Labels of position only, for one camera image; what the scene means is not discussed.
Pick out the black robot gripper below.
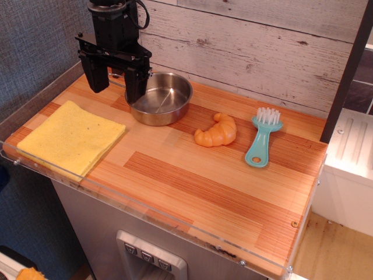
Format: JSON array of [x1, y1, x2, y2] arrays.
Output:
[[76, 11, 152, 104]]

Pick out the orange plastic croissant toy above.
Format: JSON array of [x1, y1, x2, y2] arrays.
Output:
[[194, 113, 237, 148]]

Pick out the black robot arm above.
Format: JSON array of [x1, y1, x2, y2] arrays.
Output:
[[75, 1, 152, 104]]

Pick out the yellow folded cloth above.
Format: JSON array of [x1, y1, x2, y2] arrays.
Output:
[[17, 101, 126, 182]]

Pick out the clear acrylic edge guard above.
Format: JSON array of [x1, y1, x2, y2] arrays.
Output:
[[0, 139, 328, 277]]

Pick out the teal brush white bristles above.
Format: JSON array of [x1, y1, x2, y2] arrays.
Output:
[[245, 107, 283, 168]]

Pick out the silver dispenser button panel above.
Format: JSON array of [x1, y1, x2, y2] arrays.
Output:
[[116, 230, 188, 280]]

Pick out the orange object bottom left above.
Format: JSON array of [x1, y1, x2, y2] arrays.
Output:
[[16, 268, 46, 280]]

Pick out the steel pan with handle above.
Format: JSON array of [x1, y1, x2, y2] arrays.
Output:
[[108, 72, 193, 127]]

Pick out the dark right shelf post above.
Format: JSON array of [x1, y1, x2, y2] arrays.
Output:
[[320, 0, 372, 144]]

